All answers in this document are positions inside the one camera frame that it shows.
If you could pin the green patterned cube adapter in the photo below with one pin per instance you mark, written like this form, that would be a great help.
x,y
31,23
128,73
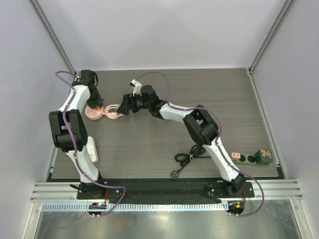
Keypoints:
x,y
264,157

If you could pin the white slotted cable duct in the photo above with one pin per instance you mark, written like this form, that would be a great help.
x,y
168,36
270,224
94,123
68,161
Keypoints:
x,y
100,207

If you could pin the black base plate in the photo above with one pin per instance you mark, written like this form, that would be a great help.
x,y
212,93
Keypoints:
x,y
166,191

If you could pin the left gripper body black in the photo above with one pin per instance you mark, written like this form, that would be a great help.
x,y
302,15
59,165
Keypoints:
x,y
95,100

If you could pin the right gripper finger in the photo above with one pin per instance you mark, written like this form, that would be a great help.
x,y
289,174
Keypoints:
x,y
124,108
128,99

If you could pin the pink round power socket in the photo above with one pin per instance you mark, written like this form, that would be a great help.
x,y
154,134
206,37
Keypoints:
x,y
93,114

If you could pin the green power strip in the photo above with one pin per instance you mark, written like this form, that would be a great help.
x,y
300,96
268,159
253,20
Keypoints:
x,y
246,159

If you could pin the white triangular power socket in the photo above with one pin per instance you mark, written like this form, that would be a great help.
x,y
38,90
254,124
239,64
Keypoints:
x,y
92,150

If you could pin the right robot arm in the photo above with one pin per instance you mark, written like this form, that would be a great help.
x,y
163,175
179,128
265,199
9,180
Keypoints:
x,y
202,128

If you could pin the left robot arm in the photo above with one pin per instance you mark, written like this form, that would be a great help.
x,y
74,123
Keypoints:
x,y
69,132

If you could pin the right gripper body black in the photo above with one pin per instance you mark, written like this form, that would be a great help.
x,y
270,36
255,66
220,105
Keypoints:
x,y
132,104

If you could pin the aluminium frame rail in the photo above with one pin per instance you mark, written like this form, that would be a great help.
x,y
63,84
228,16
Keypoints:
x,y
62,192

